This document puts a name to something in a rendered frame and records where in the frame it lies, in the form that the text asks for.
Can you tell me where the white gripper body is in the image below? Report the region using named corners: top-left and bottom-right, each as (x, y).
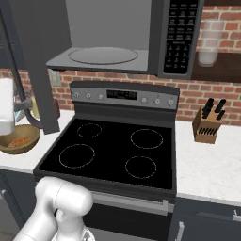
top-left (0, 77), bottom-right (16, 137)

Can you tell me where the orange waffle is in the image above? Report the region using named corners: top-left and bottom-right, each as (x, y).
top-left (7, 136), bottom-right (31, 149)

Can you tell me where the brown wooden bowl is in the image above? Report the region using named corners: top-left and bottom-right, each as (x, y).
top-left (0, 123), bottom-right (41, 155)

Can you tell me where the dark grey microwave door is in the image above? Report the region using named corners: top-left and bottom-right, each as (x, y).
top-left (0, 0), bottom-right (73, 136)

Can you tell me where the glass microwave turntable plate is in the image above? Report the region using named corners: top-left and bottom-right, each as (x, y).
top-left (67, 46), bottom-right (139, 66)

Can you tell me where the dark grey microwave oven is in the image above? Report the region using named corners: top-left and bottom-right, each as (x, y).
top-left (44, 0), bottom-right (205, 80)

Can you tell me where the dark grey cupboard door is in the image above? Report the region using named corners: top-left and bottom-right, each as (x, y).
top-left (167, 214), bottom-right (241, 241)

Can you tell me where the yellow bottle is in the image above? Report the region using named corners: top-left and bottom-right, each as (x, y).
top-left (30, 96), bottom-right (40, 120)

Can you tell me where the dark grey cupboard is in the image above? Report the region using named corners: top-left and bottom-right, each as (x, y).
top-left (0, 169), bottom-right (38, 241)

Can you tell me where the black and steel stove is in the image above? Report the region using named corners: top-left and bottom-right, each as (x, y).
top-left (32, 80), bottom-right (181, 241)

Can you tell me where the wooden knife block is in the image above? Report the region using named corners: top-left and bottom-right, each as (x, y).
top-left (191, 106), bottom-right (223, 145)

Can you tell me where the clear glass jar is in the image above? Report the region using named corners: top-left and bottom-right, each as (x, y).
top-left (197, 19), bottom-right (226, 68)

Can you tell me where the dark grey drawer front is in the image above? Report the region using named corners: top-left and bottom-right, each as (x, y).
top-left (174, 196), bottom-right (241, 223)

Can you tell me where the dark wooden shelf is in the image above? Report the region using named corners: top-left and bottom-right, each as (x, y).
top-left (191, 0), bottom-right (241, 84)

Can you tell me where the dark microwave door handle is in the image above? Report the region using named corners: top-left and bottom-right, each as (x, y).
top-left (0, 8), bottom-right (43, 130)

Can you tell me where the grey wall outlet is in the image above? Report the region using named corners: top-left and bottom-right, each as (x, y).
top-left (48, 69), bottom-right (61, 87)

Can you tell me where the steel oven door handle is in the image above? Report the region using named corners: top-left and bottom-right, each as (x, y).
top-left (89, 190), bottom-right (171, 217)

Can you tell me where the black knife handle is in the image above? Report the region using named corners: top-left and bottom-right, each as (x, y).
top-left (214, 98), bottom-right (227, 115)
top-left (216, 109), bottom-right (226, 121)
top-left (201, 97), bottom-right (216, 120)

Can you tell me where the steel cupboard door handle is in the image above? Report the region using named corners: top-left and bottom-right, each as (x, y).
top-left (175, 220), bottom-right (185, 241)

